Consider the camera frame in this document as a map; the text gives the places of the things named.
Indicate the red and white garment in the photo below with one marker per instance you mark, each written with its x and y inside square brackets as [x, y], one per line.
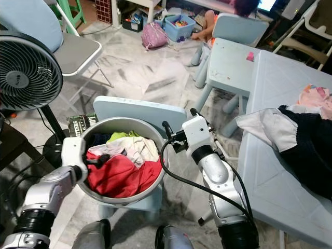
[119, 176]

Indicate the navy and white garment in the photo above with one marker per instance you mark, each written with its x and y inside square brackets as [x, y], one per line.
[270, 129]

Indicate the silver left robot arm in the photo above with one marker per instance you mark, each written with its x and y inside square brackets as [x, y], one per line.
[54, 189]

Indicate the green garment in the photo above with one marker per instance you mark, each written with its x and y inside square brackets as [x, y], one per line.
[120, 137]

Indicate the grey laundry basin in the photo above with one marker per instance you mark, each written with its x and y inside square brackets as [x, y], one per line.
[140, 132]

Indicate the green and black box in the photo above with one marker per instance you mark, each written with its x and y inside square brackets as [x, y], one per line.
[80, 124]

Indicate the light blue child chair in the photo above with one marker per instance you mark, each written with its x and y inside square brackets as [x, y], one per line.
[238, 28]
[135, 109]

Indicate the robot left leg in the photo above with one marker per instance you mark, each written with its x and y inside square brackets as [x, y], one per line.
[91, 238]

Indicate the robot leg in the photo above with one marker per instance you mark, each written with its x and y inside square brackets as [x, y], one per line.
[91, 238]
[179, 241]

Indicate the dark brown wooden table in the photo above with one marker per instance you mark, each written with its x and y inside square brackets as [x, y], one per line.
[8, 150]

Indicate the small light blue table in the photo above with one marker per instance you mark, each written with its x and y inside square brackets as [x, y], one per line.
[228, 65]

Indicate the robot right leg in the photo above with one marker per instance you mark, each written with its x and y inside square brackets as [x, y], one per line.
[179, 241]

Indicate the pink bag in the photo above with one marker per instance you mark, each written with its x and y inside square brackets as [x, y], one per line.
[154, 37]

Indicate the blue toy bin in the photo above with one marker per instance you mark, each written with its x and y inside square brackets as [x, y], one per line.
[179, 33]

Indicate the white folding chair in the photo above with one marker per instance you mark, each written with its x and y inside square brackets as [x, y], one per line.
[75, 52]

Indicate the small pink block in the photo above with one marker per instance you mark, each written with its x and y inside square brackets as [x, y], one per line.
[250, 56]

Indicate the black standing fan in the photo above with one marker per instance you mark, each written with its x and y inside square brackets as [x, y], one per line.
[26, 72]

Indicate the light blue folding table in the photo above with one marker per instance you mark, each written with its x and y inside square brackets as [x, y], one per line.
[275, 83]

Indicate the black toy crate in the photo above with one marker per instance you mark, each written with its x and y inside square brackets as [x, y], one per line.
[132, 22]

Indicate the pink garment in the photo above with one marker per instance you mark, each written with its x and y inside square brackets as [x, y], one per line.
[316, 98]

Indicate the red brick pattern panel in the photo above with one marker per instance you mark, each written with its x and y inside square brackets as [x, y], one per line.
[102, 10]

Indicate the green stool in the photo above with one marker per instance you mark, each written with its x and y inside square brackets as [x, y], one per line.
[75, 10]

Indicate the seated child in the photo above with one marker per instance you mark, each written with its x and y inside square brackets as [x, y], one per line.
[249, 5]

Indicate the light blue cushion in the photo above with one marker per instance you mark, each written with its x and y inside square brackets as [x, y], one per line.
[31, 21]

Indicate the bright television screen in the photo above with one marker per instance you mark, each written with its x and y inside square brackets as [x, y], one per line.
[267, 4]

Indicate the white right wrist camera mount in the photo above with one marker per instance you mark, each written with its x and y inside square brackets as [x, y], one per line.
[196, 130]

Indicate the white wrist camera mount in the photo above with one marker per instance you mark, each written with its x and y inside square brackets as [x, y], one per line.
[196, 130]
[72, 153]

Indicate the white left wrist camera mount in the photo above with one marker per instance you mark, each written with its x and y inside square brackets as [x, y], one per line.
[72, 153]

